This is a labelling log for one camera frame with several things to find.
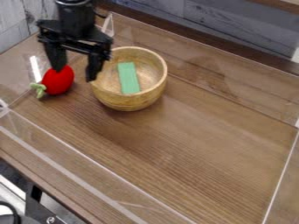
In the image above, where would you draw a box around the clear acrylic table wall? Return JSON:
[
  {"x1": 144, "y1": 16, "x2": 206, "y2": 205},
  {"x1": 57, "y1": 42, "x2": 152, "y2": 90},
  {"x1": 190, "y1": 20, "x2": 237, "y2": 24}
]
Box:
[{"x1": 0, "y1": 100, "x2": 194, "y2": 224}]

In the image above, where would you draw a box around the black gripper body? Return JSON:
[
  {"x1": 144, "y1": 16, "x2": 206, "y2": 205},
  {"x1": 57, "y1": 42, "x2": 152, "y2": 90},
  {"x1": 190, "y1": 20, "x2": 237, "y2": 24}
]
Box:
[{"x1": 37, "y1": 19, "x2": 113, "y2": 60}]

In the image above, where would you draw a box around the black table leg bracket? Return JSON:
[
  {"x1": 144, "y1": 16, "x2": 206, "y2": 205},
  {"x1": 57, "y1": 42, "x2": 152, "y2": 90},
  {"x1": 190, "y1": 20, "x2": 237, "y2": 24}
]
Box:
[{"x1": 24, "y1": 183, "x2": 66, "y2": 224}]

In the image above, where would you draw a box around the black cable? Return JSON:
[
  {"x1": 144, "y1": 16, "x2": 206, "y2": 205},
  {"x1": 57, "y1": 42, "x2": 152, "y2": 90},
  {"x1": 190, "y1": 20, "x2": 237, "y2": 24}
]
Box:
[{"x1": 0, "y1": 200, "x2": 22, "y2": 224}]

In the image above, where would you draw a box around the green rectangular block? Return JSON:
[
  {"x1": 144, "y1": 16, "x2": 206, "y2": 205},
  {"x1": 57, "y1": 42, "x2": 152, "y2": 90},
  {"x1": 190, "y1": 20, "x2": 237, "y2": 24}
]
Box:
[{"x1": 116, "y1": 62, "x2": 140, "y2": 95}]

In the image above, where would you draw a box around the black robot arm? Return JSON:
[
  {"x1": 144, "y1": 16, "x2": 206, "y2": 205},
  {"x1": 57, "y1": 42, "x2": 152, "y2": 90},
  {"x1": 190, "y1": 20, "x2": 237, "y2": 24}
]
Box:
[{"x1": 36, "y1": 0, "x2": 113, "y2": 82}]

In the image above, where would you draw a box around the red plush strawberry toy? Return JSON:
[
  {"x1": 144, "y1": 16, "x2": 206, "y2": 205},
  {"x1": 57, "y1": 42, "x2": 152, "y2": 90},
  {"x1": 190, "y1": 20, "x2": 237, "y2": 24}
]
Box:
[{"x1": 30, "y1": 66, "x2": 74, "y2": 99}]

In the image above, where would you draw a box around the clear acrylic corner bracket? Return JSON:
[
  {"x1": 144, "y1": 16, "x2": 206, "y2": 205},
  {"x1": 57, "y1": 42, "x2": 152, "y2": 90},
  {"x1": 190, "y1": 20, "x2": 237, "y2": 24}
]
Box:
[{"x1": 96, "y1": 12, "x2": 114, "y2": 38}]

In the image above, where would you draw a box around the wooden bowl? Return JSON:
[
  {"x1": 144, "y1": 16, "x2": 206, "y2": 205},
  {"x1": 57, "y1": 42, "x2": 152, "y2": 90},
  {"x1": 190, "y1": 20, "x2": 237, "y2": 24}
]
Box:
[{"x1": 90, "y1": 46, "x2": 168, "y2": 111}]

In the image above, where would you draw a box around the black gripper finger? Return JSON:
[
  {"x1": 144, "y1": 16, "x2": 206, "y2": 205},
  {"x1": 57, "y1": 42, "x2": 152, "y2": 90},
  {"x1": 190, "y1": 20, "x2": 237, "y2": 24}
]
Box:
[
  {"x1": 85, "y1": 52, "x2": 104, "y2": 82},
  {"x1": 44, "y1": 43, "x2": 68, "y2": 72}
]

